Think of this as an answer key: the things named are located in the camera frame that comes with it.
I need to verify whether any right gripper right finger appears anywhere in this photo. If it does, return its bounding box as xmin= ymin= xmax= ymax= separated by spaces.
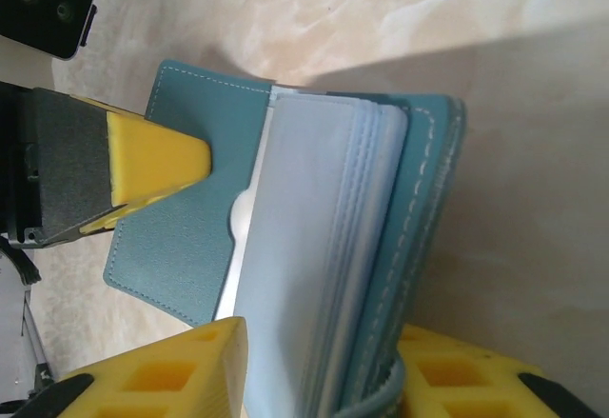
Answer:
xmin=397 ymin=325 xmax=608 ymax=418

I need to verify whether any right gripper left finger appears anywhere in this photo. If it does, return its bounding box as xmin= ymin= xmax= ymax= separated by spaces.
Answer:
xmin=28 ymin=316 xmax=249 ymax=418

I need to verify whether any blue leather card holder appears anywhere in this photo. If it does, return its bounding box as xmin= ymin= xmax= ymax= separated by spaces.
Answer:
xmin=103 ymin=58 xmax=470 ymax=418

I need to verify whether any black left gripper cable loop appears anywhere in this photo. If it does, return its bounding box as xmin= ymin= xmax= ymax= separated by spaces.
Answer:
xmin=0 ymin=235 xmax=42 ymax=287

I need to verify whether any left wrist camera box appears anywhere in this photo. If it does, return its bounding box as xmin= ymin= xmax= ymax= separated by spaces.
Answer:
xmin=0 ymin=0 xmax=99 ymax=62

